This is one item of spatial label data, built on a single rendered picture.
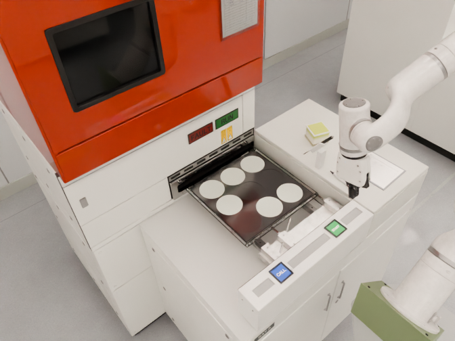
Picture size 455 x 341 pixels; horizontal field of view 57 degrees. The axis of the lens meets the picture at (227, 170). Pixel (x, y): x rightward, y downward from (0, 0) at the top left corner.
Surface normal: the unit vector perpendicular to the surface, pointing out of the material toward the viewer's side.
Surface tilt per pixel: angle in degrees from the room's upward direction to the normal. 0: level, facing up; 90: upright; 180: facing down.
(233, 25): 90
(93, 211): 90
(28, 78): 90
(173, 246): 0
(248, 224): 0
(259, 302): 0
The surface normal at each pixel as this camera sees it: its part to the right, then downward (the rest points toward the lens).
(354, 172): -0.77, 0.47
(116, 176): 0.64, 0.52
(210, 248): -0.04, -0.71
